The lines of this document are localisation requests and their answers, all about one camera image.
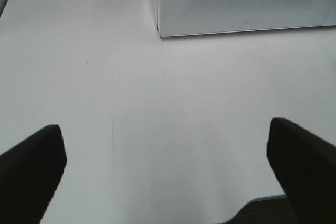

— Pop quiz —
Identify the white microwave oven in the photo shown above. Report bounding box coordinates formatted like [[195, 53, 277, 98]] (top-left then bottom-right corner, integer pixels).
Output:
[[149, 0, 336, 38]]

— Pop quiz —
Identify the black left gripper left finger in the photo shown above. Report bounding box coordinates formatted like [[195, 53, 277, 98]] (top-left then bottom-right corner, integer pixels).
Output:
[[1, 125, 67, 223]]

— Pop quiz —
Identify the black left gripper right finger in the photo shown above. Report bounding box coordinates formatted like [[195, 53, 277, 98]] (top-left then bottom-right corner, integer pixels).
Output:
[[267, 118, 335, 223]]

